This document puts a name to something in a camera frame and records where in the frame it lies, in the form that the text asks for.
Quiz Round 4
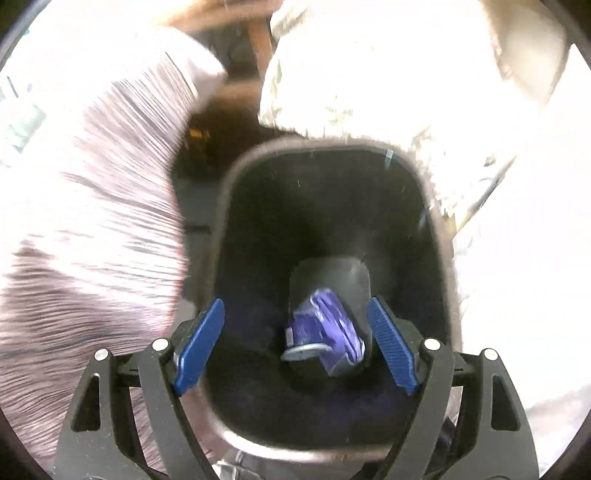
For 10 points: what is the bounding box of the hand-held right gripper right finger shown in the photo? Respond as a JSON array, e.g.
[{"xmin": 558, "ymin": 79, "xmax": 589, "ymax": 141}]
[{"xmin": 366, "ymin": 296, "xmax": 541, "ymax": 480}]

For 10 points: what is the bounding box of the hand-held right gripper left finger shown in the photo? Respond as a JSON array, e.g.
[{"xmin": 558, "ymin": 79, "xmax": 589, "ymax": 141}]
[{"xmin": 54, "ymin": 298, "xmax": 227, "ymax": 480}]

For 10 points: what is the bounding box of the purple snack wrapper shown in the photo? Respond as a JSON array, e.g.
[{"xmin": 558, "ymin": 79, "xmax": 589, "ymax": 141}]
[{"xmin": 283, "ymin": 288, "xmax": 368, "ymax": 374}]

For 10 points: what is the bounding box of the black plastic bin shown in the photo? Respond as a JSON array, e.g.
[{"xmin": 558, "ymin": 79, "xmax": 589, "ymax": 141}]
[{"xmin": 203, "ymin": 138, "xmax": 467, "ymax": 464}]

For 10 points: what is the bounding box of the grey round lid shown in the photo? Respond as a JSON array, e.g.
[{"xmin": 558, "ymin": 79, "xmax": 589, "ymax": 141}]
[{"xmin": 281, "ymin": 344, "xmax": 324, "ymax": 361}]

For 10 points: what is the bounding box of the floral patterned cloth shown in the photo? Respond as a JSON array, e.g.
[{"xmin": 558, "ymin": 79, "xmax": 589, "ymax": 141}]
[{"xmin": 259, "ymin": 0, "xmax": 532, "ymax": 232}]

